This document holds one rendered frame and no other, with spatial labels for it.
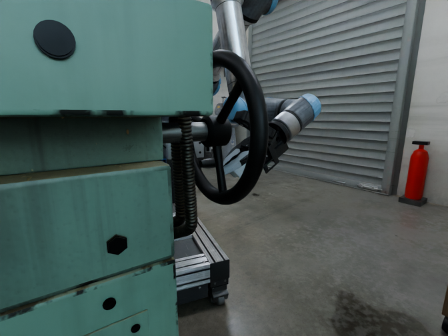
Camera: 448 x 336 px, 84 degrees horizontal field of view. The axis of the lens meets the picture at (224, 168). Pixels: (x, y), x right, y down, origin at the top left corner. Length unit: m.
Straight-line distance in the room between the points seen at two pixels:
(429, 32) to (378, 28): 0.44
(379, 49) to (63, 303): 3.21
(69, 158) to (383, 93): 3.07
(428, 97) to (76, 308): 3.03
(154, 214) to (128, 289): 0.07
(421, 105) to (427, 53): 0.47
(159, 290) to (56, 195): 0.12
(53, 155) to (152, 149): 0.07
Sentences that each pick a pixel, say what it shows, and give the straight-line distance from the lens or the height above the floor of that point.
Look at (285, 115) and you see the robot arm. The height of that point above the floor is 0.84.
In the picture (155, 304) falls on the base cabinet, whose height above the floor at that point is 0.67.
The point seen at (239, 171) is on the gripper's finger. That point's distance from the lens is 0.60.
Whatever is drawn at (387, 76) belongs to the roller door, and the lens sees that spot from 3.17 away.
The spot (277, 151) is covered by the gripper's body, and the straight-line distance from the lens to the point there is 0.68.
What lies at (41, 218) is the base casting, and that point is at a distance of 0.21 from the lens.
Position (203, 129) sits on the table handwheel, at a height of 0.81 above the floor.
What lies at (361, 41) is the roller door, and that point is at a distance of 3.35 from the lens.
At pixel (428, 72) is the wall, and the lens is 3.10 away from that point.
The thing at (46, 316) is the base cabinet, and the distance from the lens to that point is 0.25.
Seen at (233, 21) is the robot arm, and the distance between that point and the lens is 0.79.
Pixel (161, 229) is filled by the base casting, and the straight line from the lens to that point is 0.23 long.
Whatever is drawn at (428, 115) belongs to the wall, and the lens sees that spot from 3.06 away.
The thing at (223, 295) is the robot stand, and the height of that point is 0.06.
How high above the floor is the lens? 0.84
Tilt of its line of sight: 12 degrees down
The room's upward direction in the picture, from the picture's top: straight up
